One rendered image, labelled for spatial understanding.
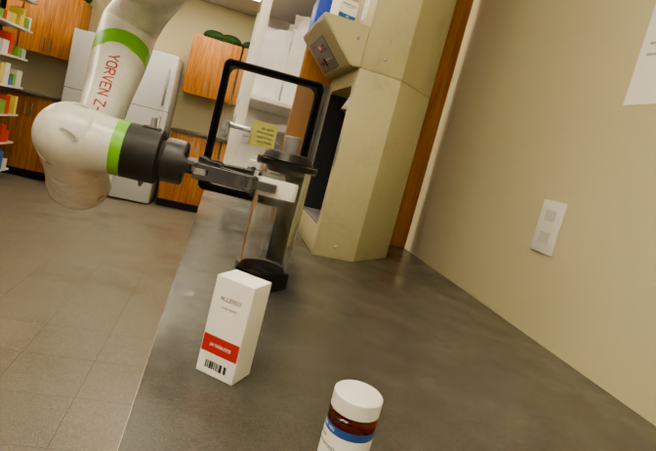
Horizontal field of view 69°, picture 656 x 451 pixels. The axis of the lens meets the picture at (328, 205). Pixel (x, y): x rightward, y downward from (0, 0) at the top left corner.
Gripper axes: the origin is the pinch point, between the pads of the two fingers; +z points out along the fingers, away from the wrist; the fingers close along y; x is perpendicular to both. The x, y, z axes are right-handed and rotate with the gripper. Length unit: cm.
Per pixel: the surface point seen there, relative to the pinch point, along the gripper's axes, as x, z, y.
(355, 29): -37.5, 12.1, 30.4
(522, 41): -50, 58, 37
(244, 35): -125, -20, 586
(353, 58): -31.1, 13.4, 30.4
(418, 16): -45, 26, 31
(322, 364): 17.7, 7.2, -29.1
